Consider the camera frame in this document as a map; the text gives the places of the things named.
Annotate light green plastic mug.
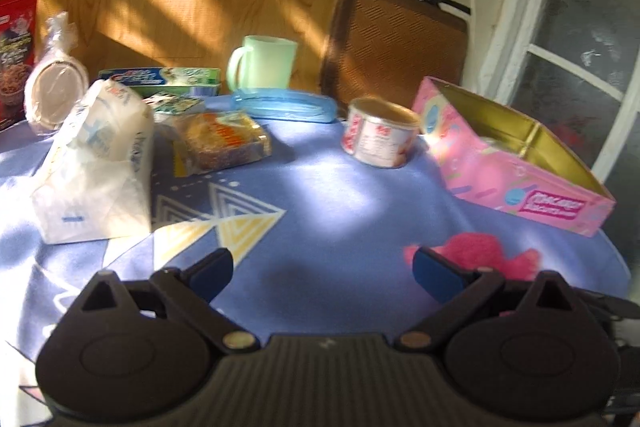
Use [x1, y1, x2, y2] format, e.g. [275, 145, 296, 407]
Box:
[226, 36, 298, 92]

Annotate green blue toothpaste box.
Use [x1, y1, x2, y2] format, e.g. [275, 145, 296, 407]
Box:
[98, 67, 220, 98]

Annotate red snack box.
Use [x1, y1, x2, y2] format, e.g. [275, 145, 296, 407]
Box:
[0, 0, 37, 130]

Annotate bagged clear plastic cups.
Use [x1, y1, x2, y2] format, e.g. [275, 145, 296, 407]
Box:
[24, 11, 89, 135]

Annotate white frosted glass door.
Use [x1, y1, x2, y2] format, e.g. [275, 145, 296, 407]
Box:
[479, 0, 640, 258]

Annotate brown woven seat cushion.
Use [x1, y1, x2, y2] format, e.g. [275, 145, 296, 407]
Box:
[319, 0, 468, 108]

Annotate large white tissue pack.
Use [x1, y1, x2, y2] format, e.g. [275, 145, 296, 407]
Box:
[32, 80, 154, 244]

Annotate small green white box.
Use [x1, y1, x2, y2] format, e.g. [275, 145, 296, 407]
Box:
[143, 92, 206, 116]

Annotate pink gold metal tin box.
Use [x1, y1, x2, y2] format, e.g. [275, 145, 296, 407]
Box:
[413, 77, 615, 237]

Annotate clear blue toothbrush case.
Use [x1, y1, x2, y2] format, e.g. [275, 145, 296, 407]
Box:
[231, 88, 337, 124]

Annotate white pink yogurt cup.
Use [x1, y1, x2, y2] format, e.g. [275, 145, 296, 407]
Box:
[341, 96, 420, 169]

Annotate blue patterned tablecloth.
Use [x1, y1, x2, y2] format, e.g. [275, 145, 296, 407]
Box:
[1, 121, 639, 426]

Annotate packaged orange snack bag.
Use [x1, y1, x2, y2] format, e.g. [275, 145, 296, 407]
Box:
[165, 110, 272, 178]

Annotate pink knitted soft item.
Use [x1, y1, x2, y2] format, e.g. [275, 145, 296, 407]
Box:
[402, 232, 540, 282]

